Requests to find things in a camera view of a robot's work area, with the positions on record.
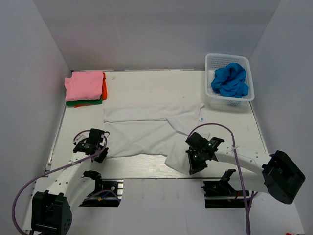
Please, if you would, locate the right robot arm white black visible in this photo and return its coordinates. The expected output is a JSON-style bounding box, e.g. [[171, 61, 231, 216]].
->
[[186, 132, 305, 204]]

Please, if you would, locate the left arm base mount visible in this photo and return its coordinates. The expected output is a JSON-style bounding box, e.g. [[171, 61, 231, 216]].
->
[[80, 179, 124, 208]]

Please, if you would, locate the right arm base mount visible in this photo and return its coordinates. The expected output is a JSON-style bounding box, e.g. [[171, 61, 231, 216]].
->
[[201, 180, 245, 209]]

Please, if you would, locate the green folded t shirt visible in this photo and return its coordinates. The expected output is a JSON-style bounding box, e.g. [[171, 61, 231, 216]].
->
[[66, 98, 102, 107]]

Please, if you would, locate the pink folded t shirt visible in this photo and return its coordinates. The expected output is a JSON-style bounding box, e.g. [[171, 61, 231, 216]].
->
[[64, 70, 103, 102]]

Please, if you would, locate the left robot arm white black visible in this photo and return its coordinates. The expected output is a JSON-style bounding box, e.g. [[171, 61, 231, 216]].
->
[[31, 129, 110, 235]]

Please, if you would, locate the white t shirt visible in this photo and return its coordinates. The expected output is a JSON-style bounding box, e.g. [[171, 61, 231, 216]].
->
[[103, 102, 204, 174]]

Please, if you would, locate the blue t shirt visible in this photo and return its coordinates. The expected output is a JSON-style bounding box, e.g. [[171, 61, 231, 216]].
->
[[211, 63, 249, 98]]

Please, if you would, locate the white plastic basket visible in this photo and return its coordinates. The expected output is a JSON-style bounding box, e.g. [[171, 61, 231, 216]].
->
[[204, 53, 255, 105]]

